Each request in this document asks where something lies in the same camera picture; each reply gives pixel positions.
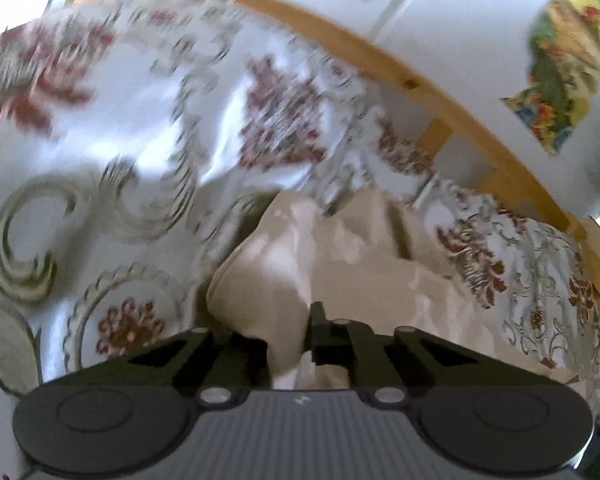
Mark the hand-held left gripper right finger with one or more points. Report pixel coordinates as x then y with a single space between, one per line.
330 340

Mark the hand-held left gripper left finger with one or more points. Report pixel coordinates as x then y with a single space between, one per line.
215 360

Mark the beige hooded jacket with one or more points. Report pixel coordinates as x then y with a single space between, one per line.
360 265

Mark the floral bedsheet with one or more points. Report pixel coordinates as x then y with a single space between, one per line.
145 125

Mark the wooden bed frame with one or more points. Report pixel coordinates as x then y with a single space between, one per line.
430 95

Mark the landscape wall poster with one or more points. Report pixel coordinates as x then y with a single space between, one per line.
555 85

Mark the white wall conduit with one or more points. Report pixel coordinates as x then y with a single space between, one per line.
400 5

